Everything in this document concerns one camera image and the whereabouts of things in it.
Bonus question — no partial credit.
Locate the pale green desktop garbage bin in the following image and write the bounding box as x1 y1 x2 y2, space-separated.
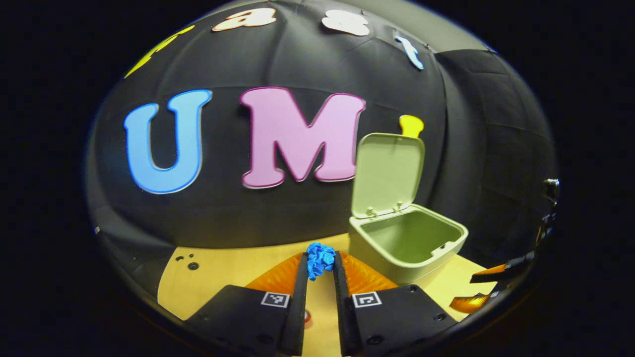
348 132 469 286

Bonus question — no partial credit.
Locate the wooden desktop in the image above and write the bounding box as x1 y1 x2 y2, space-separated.
158 233 499 357

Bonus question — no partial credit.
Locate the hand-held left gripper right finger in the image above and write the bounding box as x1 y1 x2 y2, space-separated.
333 251 458 357

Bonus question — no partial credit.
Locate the blue paper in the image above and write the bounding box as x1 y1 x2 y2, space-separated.
305 242 337 282

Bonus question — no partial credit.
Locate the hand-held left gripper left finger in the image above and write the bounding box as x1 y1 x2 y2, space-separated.
185 252 309 357

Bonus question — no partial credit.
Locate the black backdrop cloth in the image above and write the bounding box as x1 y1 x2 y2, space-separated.
85 0 559 298

